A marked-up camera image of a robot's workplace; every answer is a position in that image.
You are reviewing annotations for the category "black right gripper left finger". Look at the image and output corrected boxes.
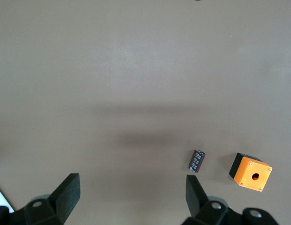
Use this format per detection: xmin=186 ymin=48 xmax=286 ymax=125
xmin=17 ymin=173 xmax=81 ymax=225

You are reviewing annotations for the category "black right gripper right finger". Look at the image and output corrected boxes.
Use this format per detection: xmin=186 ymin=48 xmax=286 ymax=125
xmin=182 ymin=175 xmax=242 ymax=225

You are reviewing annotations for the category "small black connector block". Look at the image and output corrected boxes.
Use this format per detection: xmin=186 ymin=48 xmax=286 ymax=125
xmin=188 ymin=149 xmax=206 ymax=174

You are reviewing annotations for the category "orange black button enclosure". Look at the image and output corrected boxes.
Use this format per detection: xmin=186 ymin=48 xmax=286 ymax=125
xmin=229 ymin=152 xmax=273 ymax=193

